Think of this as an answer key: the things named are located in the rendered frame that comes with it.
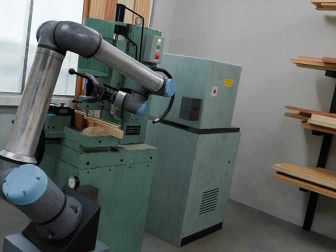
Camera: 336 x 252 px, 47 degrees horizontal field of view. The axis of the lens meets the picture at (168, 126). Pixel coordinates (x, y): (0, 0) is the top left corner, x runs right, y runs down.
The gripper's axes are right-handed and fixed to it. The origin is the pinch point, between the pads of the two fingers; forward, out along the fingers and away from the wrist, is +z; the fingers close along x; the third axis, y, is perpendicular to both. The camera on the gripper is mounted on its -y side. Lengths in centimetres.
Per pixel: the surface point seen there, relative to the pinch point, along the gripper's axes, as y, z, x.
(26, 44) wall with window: -129, 91, -26
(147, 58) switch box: -25.8, -25.4, -30.3
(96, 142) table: 0.7, -18.0, 25.0
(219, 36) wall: -224, -68, -118
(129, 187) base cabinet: -32, -40, 46
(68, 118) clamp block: -10.1, 3.0, 18.2
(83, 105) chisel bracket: -16.2, -1.3, 8.8
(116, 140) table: -9.0, -26.2, 21.0
